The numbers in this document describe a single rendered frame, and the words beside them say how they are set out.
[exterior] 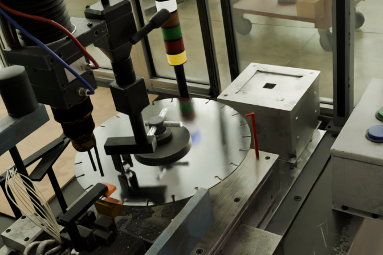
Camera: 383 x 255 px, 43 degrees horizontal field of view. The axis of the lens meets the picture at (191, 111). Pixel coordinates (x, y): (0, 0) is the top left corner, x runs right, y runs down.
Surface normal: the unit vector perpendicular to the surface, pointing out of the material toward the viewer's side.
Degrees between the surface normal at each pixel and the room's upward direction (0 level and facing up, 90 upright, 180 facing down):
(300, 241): 0
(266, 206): 90
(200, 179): 0
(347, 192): 90
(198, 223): 90
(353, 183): 90
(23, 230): 0
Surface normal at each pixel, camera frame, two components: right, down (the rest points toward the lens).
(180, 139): -0.07, -0.84
